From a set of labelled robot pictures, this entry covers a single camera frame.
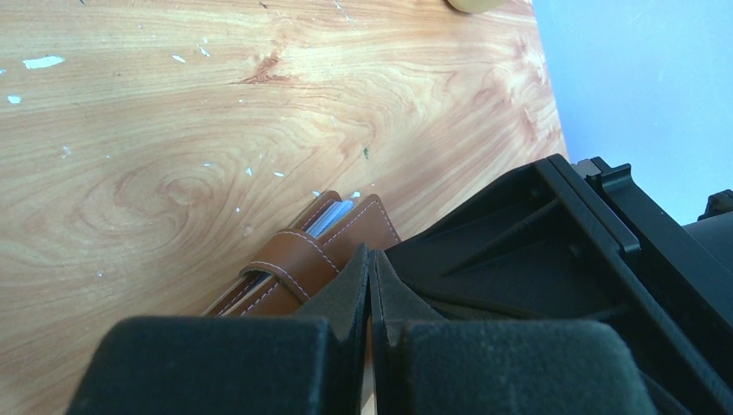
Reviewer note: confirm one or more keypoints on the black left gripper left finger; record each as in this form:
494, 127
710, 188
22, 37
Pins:
310, 362

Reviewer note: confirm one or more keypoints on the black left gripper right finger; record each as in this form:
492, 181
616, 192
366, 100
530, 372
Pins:
427, 364

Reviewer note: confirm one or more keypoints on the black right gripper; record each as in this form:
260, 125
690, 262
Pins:
559, 240

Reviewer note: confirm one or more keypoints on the brown leather card holder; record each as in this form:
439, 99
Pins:
296, 262

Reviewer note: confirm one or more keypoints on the yellow oval card tray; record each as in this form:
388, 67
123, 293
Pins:
475, 6

